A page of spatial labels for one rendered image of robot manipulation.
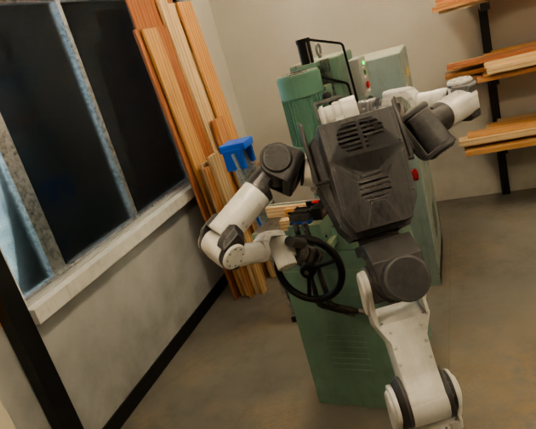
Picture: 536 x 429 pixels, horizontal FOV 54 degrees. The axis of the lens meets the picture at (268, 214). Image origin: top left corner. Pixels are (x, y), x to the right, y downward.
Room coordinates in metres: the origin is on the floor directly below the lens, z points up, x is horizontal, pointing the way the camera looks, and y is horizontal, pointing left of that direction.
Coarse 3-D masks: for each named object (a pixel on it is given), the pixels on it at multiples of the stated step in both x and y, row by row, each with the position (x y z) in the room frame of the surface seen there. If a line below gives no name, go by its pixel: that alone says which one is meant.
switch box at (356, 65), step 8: (360, 56) 2.35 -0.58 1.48; (352, 64) 2.28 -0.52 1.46; (360, 64) 2.28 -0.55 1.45; (352, 72) 2.29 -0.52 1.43; (360, 72) 2.27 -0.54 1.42; (360, 80) 2.28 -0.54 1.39; (368, 80) 2.35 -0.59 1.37; (352, 88) 2.30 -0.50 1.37; (360, 88) 2.28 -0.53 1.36; (368, 88) 2.33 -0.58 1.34; (360, 96) 2.28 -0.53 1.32
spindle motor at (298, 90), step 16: (288, 80) 2.05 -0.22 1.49; (304, 80) 2.04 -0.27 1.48; (320, 80) 2.08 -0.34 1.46; (288, 96) 2.06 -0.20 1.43; (304, 96) 2.04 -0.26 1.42; (320, 96) 2.06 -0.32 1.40; (288, 112) 2.09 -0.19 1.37; (304, 112) 2.04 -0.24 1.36; (288, 128) 2.12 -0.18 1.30; (304, 128) 2.05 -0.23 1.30
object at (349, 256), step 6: (342, 252) 1.94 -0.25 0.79; (348, 252) 1.93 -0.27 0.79; (354, 252) 1.92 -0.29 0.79; (324, 258) 1.98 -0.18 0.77; (330, 258) 1.97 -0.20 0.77; (342, 258) 1.94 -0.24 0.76; (348, 258) 1.93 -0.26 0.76; (354, 258) 1.92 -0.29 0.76; (360, 258) 1.91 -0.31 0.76; (348, 264) 1.94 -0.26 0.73; (354, 264) 1.92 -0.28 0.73; (360, 264) 1.91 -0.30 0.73; (288, 270) 2.07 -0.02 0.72; (294, 270) 2.06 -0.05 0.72
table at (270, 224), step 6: (264, 222) 2.25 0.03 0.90; (270, 222) 2.22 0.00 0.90; (276, 222) 2.20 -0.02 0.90; (258, 228) 2.19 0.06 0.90; (264, 228) 2.17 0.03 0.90; (270, 228) 2.15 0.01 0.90; (276, 228) 2.13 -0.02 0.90; (252, 234) 2.14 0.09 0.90; (258, 234) 2.12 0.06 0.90; (288, 234) 2.05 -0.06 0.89; (336, 234) 1.95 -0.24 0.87; (330, 240) 1.90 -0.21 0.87; (336, 240) 1.93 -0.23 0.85; (342, 240) 1.94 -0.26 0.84
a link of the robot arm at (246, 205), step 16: (240, 192) 1.41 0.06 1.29; (256, 192) 1.40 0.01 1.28; (224, 208) 1.41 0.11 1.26; (240, 208) 1.38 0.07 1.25; (256, 208) 1.39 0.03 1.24; (208, 224) 1.40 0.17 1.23; (224, 224) 1.36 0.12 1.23; (240, 224) 1.37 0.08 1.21; (224, 240) 1.33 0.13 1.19; (240, 240) 1.35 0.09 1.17; (224, 256) 1.33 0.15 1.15; (240, 256) 1.36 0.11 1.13
